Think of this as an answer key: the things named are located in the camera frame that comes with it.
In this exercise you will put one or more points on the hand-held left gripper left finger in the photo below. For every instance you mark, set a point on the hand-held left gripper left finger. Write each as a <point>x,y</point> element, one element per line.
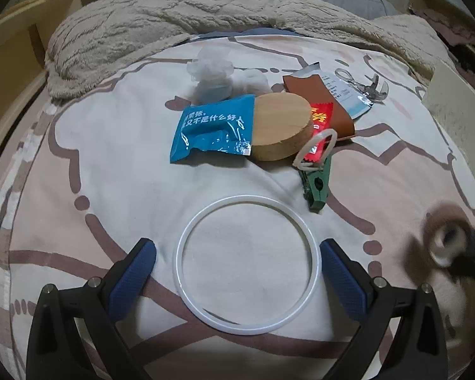
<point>132,277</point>

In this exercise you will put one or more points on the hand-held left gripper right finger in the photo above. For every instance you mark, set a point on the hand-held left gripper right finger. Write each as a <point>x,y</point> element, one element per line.
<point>344,281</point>

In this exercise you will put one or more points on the brown tape roll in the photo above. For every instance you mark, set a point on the brown tape roll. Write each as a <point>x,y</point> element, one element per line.
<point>431,221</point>

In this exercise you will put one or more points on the white cardboard storage box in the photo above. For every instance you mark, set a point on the white cardboard storage box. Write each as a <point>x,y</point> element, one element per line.
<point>459,107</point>

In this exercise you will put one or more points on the pink bear print bed sheet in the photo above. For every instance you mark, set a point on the pink bear print bed sheet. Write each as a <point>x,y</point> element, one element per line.
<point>122,190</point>

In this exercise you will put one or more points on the green clip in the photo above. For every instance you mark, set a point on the green clip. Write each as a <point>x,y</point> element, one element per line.
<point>318,190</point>

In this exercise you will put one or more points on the round wooden block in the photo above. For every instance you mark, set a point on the round wooden block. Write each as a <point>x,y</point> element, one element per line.
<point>281,126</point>

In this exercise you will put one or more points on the red sachet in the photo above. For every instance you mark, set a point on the red sachet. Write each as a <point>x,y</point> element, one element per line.
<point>320,114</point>

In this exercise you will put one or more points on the blue snack packet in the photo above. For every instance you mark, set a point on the blue snack packet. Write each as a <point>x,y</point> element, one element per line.
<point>209,126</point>

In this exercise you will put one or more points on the dark clothes pile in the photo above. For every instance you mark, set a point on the dark clothes pile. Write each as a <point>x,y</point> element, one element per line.
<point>465,63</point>

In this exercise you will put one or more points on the white and blue packet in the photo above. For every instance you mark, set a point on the white and blue packet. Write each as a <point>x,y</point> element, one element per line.
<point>342,91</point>

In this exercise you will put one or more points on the brown leather piece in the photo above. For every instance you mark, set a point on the brown leather piece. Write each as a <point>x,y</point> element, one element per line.
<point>301,87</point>

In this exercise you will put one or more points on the pink clothes pile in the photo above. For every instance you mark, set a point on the pink clothes pile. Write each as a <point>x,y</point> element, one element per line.
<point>443,25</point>

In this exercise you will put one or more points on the white cotton wad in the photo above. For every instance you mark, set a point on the white cotton wad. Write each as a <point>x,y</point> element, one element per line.
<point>255,81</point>

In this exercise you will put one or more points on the light wooden shelf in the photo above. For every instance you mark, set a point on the light wooden shelf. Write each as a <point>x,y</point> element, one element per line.
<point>19,47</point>

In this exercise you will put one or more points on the beige fuzzy blanket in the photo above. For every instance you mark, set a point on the beige fuzzy blanket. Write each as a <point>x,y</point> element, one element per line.
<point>142,16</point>

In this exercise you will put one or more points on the blue bed sheet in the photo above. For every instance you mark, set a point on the blue bed sheet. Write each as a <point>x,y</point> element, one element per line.
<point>237,35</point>

